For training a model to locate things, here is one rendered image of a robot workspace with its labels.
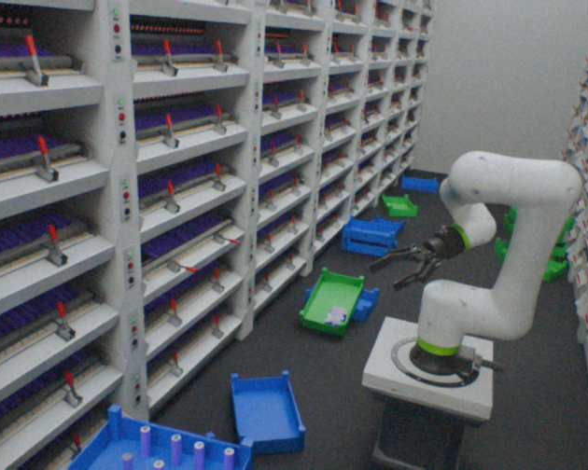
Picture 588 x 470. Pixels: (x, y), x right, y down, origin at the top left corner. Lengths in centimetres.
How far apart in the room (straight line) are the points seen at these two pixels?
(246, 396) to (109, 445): 81
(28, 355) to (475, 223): 126
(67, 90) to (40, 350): 58
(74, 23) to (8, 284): 58
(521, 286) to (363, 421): 74
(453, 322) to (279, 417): 68
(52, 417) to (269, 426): 69
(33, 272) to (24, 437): 39
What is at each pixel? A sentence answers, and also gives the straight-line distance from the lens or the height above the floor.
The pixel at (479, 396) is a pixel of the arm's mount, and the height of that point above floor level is 32.
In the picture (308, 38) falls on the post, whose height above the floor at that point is 118.
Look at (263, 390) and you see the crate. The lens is 193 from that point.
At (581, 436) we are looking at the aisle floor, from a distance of 210.
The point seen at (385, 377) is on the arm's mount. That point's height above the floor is 32.
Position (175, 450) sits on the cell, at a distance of 109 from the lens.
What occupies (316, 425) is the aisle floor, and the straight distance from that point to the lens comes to 182.
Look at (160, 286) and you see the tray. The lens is 157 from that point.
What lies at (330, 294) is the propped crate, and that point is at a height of 8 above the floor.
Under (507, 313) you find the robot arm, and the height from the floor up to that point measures 55.
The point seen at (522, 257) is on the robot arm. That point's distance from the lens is 139.
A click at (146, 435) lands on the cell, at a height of 46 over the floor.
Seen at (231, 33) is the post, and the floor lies 118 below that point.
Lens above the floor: 119
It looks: 22 degrees down
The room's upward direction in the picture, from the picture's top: 4 degrees clockwise
